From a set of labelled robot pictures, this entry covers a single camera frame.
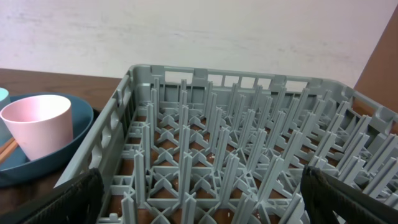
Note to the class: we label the light blue cup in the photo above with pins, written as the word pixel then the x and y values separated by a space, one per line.
pixel 5 135

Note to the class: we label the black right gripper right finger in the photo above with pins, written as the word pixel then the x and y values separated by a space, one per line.
pixel 326 197

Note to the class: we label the dark blue plate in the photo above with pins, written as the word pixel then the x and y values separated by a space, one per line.
pixel 17 168

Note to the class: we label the grey dishwasher rack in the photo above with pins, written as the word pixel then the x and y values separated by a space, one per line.
pixel 215 146

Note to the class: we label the wooden chopstick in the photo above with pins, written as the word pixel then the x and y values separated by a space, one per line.
pixel 5 156
pixel 6 145

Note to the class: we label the pink cup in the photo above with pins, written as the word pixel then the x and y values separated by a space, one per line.
pixel 40 124

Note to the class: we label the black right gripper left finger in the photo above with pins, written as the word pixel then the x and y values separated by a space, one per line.
pixel 77 200

